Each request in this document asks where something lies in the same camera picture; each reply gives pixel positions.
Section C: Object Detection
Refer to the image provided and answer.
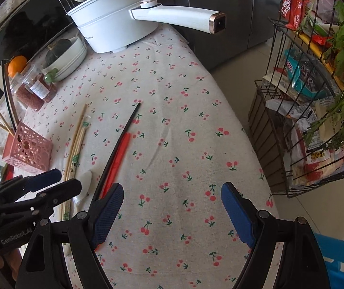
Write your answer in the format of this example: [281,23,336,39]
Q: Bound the white electric cooking pot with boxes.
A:
[67,0,226,53]

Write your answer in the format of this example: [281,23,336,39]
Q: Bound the dark green pumpkin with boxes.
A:
[45,39,72,66]

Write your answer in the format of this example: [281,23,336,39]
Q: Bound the black chopstick with gold end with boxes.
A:
[1,59,19,130]

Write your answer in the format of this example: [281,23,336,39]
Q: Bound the curved black chopstick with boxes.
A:
[91,102,141,202]

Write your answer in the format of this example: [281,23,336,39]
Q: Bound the black microwave oven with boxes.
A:
[0,0,77,63]

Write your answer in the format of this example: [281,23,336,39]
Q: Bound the pink perforated plastic utensil basket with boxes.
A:
[2,121,53,174]

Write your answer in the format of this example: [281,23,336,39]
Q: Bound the blue plastic stool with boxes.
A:
[314,233,344,288]

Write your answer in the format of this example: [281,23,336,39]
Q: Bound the cherry print tablecloth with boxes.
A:
[16,25,277,288]

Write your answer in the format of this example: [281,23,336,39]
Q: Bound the small green jade ornament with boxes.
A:
[44,68,58,84]

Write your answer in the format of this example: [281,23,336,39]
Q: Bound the orange tangerine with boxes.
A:
[8,55,27,78]

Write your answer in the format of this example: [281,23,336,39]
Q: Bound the black wire storage rack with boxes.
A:
[248,0,344,198]

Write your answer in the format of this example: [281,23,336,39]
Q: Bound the jar of dried red dates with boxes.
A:
[25,73,57,103]

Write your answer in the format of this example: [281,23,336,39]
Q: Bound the grey refrigerator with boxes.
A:
[147,0,293,72]

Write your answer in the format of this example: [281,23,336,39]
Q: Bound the light bamboo chopstick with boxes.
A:
[63,104,87,180]

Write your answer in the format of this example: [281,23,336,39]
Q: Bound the disposable chopsticks pair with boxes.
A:
[60,115,90,220]

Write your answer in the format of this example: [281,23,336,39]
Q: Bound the stacked white bowls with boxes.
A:
[42,36,87,82]

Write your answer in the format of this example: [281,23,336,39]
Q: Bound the jar of red goji berries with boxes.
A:
[15,84,44,112]

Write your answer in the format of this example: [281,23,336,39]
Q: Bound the red plastic chopstick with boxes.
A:
[100,132,130,199]

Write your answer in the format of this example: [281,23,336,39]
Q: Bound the thick light wooden chopstick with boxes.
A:
[0,112,14,136]

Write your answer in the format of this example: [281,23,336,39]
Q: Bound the white ceramic soup spoon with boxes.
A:
[72,170,92,214]

